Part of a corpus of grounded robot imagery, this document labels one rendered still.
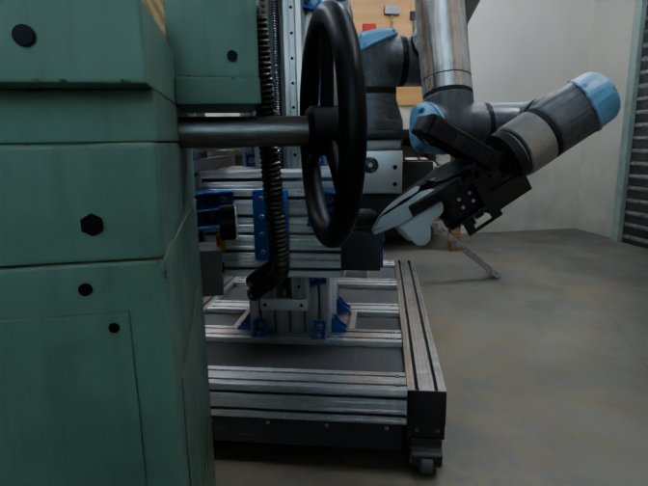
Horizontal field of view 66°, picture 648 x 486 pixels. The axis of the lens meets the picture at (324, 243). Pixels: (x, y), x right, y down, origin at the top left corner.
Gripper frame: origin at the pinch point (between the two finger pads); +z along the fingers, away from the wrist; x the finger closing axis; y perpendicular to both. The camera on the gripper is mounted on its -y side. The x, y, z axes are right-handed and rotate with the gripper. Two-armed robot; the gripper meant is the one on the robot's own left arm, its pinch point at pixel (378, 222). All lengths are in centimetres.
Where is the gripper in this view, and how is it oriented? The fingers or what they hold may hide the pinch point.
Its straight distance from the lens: 64.5
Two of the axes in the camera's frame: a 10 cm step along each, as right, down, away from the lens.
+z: -8.4, 5.4, -0.7
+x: -2.0, -1.8, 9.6
